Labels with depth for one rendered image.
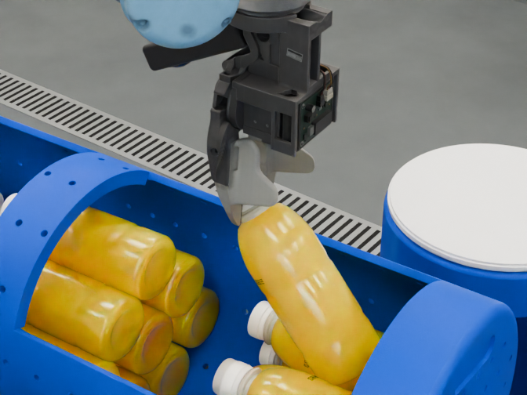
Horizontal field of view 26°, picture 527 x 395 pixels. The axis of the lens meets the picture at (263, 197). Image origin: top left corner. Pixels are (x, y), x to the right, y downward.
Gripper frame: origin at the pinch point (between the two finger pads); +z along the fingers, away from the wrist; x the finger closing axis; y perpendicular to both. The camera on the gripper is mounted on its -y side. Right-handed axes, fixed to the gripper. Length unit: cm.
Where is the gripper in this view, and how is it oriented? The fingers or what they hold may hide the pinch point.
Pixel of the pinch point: (245, 197)
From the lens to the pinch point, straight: 103.7
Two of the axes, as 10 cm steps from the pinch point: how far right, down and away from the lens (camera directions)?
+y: 8.4, 3.1, -4.4
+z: -0.1, 8.3, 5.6
